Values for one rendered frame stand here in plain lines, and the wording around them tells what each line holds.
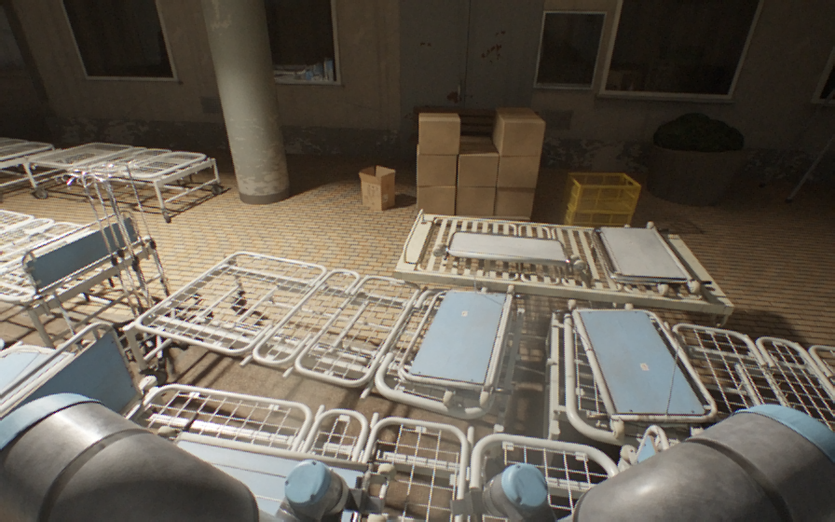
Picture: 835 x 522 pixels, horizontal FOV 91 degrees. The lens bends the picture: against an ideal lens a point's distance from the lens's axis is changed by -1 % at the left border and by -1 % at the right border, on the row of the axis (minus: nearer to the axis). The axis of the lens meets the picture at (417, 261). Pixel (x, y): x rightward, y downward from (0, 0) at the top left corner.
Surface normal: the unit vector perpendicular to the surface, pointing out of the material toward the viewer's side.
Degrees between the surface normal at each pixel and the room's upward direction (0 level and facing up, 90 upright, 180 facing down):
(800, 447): 7
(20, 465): 35
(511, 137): 90
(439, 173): 90
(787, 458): 13
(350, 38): 90
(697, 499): 31
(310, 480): 19
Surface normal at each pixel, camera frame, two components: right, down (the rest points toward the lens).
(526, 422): 0.01, -0.87
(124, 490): 0.41, -0.56
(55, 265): 0.95, 0.16
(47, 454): -0.07, -0.75
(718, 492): -0.33, -0.67
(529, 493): 0.14, -0.67
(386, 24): -0.16, 0.48
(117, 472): 0.29, -0.76
